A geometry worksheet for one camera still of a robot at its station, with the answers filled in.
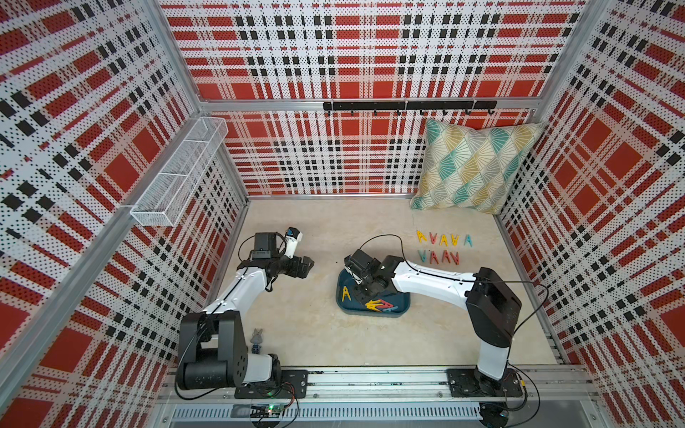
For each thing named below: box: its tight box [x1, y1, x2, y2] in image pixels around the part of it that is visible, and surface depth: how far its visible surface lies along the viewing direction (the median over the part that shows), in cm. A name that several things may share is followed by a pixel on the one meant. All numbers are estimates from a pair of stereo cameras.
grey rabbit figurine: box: [250, 328, 264, 354], surface depth 82 cm
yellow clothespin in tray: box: [364, 299, 384, 313], surface depth 90 cm
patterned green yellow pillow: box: [410, 118, 542, 215], surface depth 95 cm
